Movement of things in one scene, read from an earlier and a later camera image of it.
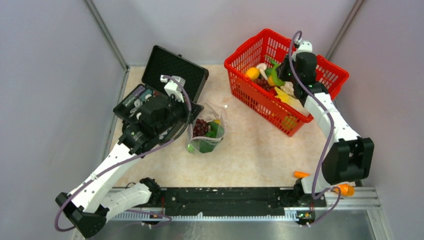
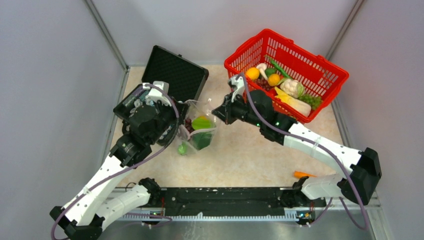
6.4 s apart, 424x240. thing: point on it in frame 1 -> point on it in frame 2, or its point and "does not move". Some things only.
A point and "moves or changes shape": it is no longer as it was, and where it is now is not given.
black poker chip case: (170, 95) does not move
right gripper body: (286, 73) -> (238, 110)
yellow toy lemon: (270, 81) does not move
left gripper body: (178, 111) does not move
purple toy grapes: (262, 82) does not move
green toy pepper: (190, 148) -> (182, 148)
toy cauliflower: (288, 87) does not move
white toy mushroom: (262, 67) does not move
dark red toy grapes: (200, 128) moves or changes shape
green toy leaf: (272, 72) -> (202, 122)
